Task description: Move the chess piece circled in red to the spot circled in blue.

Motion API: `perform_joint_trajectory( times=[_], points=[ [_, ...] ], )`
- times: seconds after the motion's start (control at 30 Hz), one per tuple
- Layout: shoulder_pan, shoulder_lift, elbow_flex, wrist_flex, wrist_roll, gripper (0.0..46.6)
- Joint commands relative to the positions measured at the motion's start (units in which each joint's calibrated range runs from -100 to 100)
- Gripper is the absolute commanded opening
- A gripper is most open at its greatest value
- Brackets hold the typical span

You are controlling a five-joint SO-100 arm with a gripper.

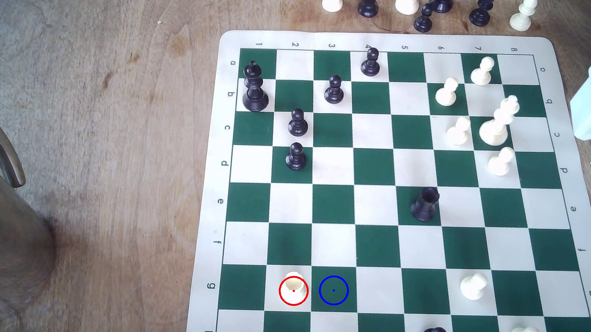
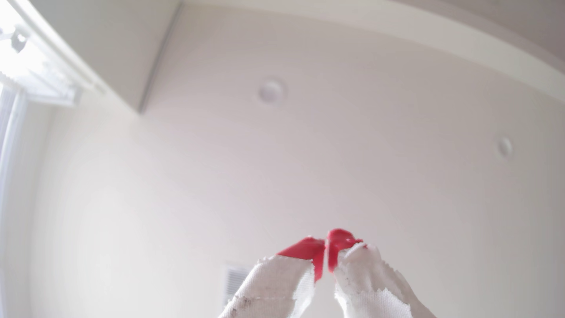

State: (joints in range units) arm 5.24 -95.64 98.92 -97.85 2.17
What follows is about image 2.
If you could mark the white vertical window blinds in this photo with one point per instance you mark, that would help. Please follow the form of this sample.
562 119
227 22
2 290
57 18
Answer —
8 176

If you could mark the white wall vent grille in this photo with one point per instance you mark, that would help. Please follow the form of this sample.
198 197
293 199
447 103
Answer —
234 282

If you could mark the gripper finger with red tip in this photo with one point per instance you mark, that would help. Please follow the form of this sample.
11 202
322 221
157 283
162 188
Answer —
370 287
276 287

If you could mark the white window blind headrail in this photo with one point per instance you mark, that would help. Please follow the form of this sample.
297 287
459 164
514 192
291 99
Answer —
39 70

